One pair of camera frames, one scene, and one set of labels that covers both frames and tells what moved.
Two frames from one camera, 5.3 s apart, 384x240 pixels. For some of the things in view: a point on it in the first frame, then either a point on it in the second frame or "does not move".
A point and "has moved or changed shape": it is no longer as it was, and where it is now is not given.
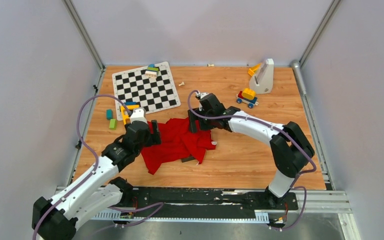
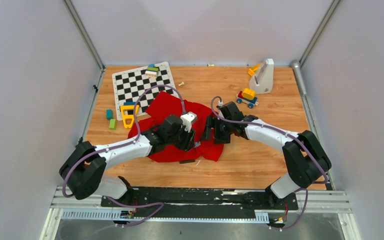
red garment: [178, 141] has moved or changed shape
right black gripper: [193, 117] -> [212, 122]
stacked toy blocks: [152, 71] does not move
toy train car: [247, 96] does not move
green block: [113, 124] does not move
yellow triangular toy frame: [130, 107] does not move
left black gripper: [155, 138] -> [189, 142]
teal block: [109, 114] does not move
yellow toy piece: [252, 70] does not move
